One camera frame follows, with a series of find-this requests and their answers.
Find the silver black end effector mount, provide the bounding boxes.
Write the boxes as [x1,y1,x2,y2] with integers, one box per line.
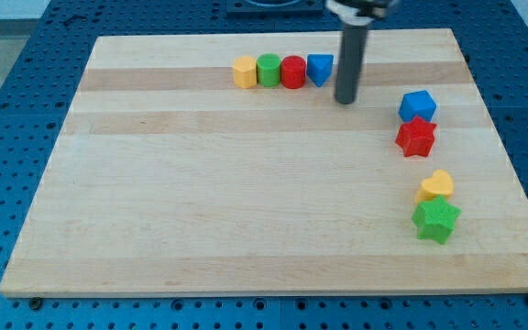
[325,0,401,26]

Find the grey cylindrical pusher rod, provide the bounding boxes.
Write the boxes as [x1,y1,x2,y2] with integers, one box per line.
[335,24,369,105]

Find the blue cube block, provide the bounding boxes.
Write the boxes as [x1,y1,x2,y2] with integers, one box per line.
[398,90,437,123]

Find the yellow hexagon block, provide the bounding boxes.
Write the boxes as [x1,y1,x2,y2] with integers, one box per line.
[233,56,258,89]

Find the blue triangle block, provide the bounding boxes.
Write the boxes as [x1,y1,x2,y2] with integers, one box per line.
[306,54,334,87]

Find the red cylinder block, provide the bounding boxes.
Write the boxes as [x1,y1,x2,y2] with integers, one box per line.
[280,55,306,89]

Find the green cylinder block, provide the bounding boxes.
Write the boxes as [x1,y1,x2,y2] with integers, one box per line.
[257,53,281,87]

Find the red star block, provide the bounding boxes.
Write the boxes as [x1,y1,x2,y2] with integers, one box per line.
[395,115,437,158]

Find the yellow heart block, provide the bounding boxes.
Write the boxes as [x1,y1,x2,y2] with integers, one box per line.
[414,170,455,204]

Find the green star block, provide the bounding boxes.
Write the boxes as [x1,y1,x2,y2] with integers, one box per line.
[412,196,462,245]

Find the wooden board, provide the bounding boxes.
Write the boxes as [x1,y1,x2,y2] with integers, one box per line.
[0,28,528,298]

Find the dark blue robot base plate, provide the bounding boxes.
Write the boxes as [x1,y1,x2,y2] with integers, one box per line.
[224,0,325,17]

